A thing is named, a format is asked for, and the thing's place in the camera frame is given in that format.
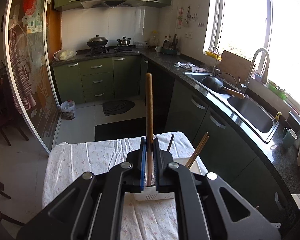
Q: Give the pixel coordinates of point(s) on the chopstick in holder left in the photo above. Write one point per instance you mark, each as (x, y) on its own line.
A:
(149, 127)

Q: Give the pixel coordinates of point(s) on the green lower cabinets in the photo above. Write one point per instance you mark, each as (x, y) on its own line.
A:
(84, 79)

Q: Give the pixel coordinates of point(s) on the floral white tablecloth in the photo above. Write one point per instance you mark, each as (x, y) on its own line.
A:
(140, 219)

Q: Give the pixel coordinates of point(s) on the small trash bin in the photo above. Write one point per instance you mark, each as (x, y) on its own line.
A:
(68, 110)

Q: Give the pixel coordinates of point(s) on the black pan in sink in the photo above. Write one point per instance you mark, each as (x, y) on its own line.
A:
(217, 86)

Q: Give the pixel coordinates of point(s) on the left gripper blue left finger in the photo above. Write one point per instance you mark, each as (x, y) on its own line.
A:
(99, 214)

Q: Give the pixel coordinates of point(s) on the chopstick in holder right two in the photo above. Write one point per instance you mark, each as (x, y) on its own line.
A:
(198, 153)

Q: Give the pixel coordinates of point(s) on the black wok on stove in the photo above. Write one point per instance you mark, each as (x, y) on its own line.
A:
(97, 41)

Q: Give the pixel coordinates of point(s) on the tall steel faucet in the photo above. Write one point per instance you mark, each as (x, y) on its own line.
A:
(262, 57)

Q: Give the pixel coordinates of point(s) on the chopstick in holder right one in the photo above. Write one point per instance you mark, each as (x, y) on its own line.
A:
(196, 152)

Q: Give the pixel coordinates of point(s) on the gas stove top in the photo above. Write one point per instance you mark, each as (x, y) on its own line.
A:
(111, 49)

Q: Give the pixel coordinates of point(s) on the steel kitchen sink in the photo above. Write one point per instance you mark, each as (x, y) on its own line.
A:
(247, 110)

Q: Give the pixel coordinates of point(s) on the glass sliding door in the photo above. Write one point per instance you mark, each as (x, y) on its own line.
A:
(28, 68)

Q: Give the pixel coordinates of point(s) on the white plastic bag on counter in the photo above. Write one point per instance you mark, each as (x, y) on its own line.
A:
(64, 54)

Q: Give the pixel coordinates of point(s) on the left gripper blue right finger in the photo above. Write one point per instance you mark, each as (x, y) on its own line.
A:
(188, 189)

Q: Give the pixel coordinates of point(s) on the bottles condiment group tray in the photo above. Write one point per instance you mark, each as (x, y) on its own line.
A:
(170, 45)

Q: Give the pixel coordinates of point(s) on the dish cloth on counter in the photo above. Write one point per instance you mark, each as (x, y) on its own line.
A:
(190, 67)

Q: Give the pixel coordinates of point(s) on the green mug on counter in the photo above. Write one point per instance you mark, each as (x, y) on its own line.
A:
(289, 137)

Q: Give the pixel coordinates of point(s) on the black floor mat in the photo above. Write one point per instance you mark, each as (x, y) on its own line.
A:
(117, 107)

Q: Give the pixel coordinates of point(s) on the wooden cutting board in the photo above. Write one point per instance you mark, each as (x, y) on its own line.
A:
(235, 65)

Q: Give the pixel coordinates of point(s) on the chopstick in holder middle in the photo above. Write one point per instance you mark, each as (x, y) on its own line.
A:
(170, 143)

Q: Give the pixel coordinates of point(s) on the steel pot on stove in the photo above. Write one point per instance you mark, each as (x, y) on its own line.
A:
(124, 41)

